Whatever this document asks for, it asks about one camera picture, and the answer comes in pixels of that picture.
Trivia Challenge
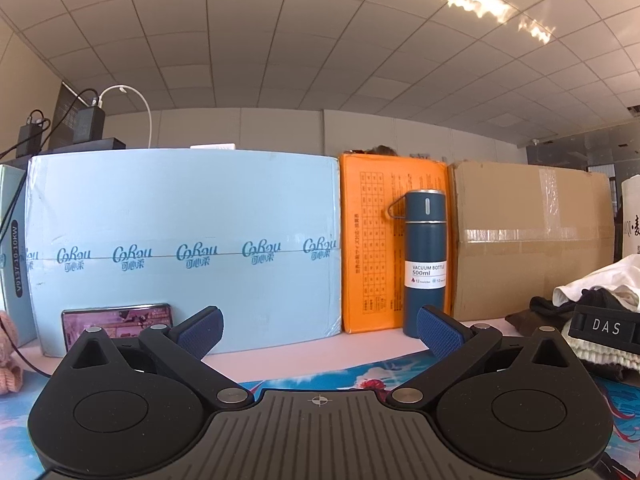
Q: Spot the smartphone with lit screen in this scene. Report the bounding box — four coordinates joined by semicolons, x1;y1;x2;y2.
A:
61;302;173;356

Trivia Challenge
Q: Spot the thin black cable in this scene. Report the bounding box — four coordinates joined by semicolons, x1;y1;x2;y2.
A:
0;110;51;158

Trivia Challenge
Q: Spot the printed desk mat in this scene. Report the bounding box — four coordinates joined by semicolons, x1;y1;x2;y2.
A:
0;347;640;480

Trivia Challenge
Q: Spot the white garment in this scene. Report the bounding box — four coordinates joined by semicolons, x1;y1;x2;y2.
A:
552;255;640;311

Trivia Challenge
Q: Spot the white charging cable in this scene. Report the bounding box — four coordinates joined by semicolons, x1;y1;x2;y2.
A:
99;85;153;150

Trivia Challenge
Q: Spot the pink knitted sweater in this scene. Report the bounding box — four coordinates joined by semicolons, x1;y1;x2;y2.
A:
0;310;24;396

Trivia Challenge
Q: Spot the cream ribbed knit garment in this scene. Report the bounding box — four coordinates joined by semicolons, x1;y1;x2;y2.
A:
562;330;640;365

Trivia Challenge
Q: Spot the orange flat box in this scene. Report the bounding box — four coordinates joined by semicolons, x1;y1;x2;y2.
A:
339;152;453;335

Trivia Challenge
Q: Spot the dark blue vacuum bottle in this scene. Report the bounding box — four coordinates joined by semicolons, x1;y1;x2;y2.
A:
387;189;448;339

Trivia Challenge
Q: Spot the pile of clothes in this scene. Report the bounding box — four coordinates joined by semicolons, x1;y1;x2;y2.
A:
505;285;640;381

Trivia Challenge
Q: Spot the large light blue carton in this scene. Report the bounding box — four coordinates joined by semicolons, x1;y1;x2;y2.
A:
25;149;346;358

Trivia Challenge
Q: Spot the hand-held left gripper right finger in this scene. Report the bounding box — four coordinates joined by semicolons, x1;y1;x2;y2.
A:
387;304;592;407

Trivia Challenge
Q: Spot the dark panel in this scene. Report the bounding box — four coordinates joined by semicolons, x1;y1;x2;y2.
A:
52;80;98;146

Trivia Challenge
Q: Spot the light blue carton with label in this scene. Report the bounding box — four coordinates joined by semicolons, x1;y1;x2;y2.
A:
0;162;31;317

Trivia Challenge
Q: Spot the small black power adapter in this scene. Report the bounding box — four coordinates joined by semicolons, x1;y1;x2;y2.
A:
17;112;51;158

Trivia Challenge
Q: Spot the brown cardboard box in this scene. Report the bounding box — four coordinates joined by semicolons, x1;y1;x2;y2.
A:
447;160;617;322

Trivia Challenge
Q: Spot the thick black charging cable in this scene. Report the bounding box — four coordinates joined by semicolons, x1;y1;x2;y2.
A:
0;89;101;377

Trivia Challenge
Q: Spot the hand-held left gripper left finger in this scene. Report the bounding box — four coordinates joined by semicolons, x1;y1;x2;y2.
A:
54;305;254;407

